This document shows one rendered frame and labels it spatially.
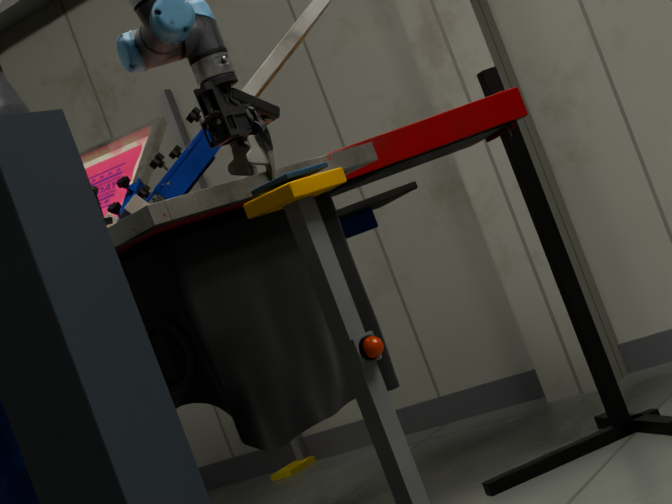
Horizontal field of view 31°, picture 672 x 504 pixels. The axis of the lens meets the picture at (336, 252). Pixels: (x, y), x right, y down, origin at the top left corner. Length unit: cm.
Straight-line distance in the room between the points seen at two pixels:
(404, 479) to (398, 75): 323
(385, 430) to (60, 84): 437
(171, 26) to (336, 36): 316
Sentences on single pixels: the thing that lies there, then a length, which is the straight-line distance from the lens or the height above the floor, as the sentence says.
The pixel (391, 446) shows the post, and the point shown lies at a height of 48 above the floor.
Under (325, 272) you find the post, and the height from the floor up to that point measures 79.
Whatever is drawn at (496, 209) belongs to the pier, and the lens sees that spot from 478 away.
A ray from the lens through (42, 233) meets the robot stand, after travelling 190.
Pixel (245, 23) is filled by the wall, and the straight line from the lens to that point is 547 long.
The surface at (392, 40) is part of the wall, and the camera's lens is 510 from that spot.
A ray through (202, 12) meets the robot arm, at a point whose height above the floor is 133.
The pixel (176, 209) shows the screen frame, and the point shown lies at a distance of 210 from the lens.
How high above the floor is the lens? 79
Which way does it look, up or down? 1 degrees up
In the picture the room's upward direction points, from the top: 21 degrees counter-clockwise
